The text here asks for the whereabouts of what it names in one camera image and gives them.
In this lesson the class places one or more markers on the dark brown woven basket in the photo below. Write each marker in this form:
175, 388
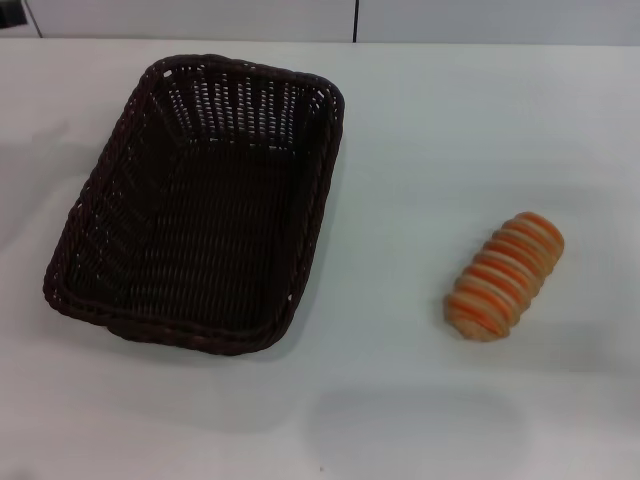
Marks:
200, 240

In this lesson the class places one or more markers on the orange striped bread roll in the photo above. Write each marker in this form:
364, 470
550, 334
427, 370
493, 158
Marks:
505, 277

